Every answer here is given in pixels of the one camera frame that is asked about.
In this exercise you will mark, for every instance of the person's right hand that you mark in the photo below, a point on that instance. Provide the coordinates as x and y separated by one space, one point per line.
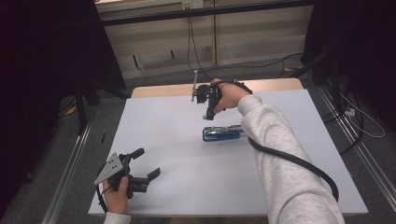
229 93

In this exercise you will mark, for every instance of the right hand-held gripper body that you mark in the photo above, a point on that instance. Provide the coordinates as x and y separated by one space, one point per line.
205 92

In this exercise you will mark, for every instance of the blue stapler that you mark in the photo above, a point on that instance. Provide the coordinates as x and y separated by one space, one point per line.
221 133

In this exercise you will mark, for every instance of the metal floor rail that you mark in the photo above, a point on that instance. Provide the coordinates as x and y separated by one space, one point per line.
67 174
358 146

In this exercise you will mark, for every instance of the black curtain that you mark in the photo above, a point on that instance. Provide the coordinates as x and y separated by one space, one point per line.
46 77
358 53

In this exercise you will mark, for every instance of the black horizontal bar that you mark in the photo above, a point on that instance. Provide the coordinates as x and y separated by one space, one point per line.
202 11

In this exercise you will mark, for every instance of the white wall socket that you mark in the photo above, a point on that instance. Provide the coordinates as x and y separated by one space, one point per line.
192 3

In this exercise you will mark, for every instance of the wooden cabinet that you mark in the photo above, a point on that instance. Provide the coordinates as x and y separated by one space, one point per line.
205 43

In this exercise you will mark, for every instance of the white power strip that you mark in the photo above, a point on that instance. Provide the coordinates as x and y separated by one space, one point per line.
350 112

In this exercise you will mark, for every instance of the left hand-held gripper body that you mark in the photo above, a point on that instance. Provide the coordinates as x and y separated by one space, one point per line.
109 168

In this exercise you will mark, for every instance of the black metal stand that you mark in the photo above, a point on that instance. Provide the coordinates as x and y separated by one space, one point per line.
83 105
323 67

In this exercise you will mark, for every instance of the person's left hand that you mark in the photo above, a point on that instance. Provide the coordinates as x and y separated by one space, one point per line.
117 199

